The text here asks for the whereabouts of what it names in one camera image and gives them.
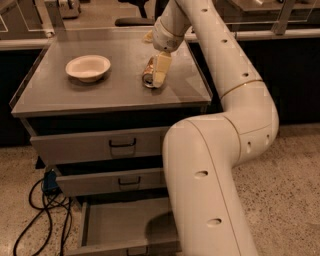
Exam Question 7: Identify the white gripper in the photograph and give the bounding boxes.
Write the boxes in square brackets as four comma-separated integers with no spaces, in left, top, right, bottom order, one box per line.
[143,15,185,88]

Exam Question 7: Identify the orange soda can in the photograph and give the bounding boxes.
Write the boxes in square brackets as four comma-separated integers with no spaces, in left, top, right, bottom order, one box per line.
[142,57,154,88]

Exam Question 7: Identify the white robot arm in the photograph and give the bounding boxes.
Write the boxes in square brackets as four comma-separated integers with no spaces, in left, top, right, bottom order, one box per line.
[152,0,279,256]

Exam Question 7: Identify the top grey drawer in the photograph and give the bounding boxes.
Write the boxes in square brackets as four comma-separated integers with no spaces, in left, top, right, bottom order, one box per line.
[31,127,168,165]

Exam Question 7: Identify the grey drawer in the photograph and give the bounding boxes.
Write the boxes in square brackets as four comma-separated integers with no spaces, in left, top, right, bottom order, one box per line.
[66,198,181,256]
[56,168,166,197]
[31,127,168,165]

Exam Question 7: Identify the grey drawer cabinet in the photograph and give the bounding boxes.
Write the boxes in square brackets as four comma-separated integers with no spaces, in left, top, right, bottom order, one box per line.
[8,26,213,256]

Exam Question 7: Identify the middle grey drawer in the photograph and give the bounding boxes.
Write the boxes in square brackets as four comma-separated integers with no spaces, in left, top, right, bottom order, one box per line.
[56,168,166,197]

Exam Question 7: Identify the bottom grey drawer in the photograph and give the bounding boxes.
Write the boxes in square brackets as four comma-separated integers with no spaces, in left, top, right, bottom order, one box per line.
[66,198,181,256]

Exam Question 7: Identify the black office chair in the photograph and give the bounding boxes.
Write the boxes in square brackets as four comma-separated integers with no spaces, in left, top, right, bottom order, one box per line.
[115,0,169,27]

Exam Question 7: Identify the white bowl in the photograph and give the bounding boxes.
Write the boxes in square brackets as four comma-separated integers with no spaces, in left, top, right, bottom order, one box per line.
[65,55,111,83]

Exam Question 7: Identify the dark lower cabinets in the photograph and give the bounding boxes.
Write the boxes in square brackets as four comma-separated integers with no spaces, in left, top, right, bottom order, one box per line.
[188,37,320,126]

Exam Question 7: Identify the blue power box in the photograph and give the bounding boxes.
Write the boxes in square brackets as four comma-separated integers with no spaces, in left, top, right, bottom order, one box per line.
[41,171,60,195]

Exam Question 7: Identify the black floor cables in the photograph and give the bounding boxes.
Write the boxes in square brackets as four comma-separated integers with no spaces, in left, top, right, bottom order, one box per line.
[12,178,73,256]

